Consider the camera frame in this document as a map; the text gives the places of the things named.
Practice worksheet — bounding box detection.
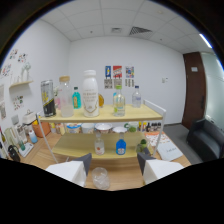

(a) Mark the white folded towel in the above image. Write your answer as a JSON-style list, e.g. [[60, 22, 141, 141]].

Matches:
[[156, 141, 184, 162]]

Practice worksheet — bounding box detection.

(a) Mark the glass jar of limes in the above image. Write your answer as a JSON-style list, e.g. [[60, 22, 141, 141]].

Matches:
[[135, 138, 149, 154]]

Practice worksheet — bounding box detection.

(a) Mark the orange printed menu sheet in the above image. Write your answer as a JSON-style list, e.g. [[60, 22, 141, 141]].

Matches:
[[144, 130, 171, 148]]

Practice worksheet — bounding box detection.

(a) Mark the clear glass with ice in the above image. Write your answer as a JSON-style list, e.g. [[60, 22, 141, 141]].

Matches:
[[91, 166, 111, 191]]

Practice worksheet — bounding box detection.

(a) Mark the clear bottle red label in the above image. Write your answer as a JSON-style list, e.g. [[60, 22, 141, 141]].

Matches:
[[94, 132, 106, 156]]

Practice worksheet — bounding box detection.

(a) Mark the white bowl blue rim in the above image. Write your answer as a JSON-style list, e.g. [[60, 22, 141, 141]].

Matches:
[[65, 123, 82, 134]]

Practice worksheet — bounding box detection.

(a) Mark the blue liquid bottle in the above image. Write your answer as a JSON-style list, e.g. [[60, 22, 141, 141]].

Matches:
[[115, 132, 127, 156]]

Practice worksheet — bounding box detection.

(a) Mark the white tray stand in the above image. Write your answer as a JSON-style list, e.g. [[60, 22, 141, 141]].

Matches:
[[18, 141, 34, 158]]

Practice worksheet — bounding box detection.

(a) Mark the light blue white jar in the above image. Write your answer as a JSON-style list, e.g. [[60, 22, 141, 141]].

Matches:
[[28, 129, 39, 145]]

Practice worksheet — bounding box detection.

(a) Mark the white green mug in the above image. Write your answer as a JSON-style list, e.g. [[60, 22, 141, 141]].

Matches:
[[124, 121, 139, 133]]

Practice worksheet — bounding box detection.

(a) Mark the black armchair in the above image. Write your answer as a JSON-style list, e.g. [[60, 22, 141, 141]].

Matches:
[[185, 118, 224, 163]]

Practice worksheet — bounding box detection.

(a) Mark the black bag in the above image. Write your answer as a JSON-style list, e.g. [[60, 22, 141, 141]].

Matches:
[[7, 144, 22, 163]]

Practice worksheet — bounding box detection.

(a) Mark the tall glass jar cork lid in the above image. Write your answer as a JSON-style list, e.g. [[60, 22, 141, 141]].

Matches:
[[58, 75, 75, 118]]

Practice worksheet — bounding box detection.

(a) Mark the teal liquid bottle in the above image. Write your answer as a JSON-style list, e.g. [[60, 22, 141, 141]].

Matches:
[[72, 86, 82, 110]]

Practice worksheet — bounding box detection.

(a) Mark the pink liquid bottle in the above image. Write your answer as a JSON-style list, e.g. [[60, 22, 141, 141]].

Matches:
[[54, 87, 62, 110]]

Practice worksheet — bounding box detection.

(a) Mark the black yellow tall can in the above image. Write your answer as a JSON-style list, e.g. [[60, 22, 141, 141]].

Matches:
[[40, 79, 57, 118]]

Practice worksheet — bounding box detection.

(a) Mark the clear bottle blue cap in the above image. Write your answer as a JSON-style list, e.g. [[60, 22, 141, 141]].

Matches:
[[131, 85, 142, 109]]

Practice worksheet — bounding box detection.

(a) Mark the clear bottle green cap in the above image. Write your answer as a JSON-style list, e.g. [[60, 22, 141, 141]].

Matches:
[[113, 85, 126, 118]]

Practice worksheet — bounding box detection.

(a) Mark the large white bottle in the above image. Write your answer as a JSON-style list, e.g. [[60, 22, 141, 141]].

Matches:
[[82, 69, 100, 118]]

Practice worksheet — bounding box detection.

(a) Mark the orange round object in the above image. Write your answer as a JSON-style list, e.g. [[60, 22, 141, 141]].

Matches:
[[98, 93, 105, 108]]

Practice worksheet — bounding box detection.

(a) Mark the brown door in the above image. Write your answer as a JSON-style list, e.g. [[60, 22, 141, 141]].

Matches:
[[181, 51, 207, 131]]

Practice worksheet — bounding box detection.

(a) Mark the ceiling strip light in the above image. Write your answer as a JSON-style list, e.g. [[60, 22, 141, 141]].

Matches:
[[199, 33, 213, 49]]

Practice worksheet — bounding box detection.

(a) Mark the ceiling air vent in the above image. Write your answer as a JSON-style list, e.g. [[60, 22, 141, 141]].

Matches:
[[129, 26, 154, 37]]

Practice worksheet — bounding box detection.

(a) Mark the white frame wooden shelf rack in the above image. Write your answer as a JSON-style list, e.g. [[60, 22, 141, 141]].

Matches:
[[35, 99, 167, 164]]

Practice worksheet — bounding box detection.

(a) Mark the multicolour wall poster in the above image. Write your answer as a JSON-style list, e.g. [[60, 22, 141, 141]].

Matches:
[[125, 65, 135, 88]]

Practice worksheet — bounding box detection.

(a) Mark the wooden wall shelf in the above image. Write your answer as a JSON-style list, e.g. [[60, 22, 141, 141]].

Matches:
[[8, 79, 34, 89]]

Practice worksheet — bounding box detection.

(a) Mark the red white wall poster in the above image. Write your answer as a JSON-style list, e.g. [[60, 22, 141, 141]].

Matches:
[[112, 65, 123, 89]]

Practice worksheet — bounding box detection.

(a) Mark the blue yellow wall poster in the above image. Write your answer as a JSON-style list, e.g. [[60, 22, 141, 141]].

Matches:
[[104, 65, 113, 89]]

